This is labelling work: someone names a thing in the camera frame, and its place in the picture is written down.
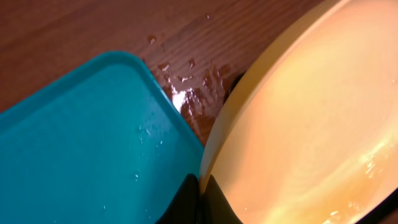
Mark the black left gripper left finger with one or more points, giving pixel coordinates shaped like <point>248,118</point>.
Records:
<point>183,207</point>

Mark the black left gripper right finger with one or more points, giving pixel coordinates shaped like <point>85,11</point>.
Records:
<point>214,207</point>

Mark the yellow-green plate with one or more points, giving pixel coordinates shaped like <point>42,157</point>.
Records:
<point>309,133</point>

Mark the teal plastic tray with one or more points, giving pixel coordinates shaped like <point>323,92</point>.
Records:
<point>103,144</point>

